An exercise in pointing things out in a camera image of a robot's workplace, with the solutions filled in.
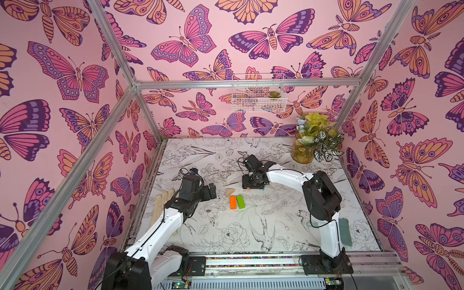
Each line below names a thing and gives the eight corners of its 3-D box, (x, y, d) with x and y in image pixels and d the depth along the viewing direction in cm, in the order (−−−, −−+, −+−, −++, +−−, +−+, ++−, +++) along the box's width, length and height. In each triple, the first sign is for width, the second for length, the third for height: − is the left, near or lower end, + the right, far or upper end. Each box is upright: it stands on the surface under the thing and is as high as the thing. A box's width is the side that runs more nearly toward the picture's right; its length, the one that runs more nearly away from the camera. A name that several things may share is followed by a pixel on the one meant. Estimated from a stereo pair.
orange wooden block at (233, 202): (229, 209, 91) (229, 207, 89) (230, 198, 95) (229, 196, 93) (237, 209, 91) (237, 207, 89) (237, 198, 95) (237, 196, 93)
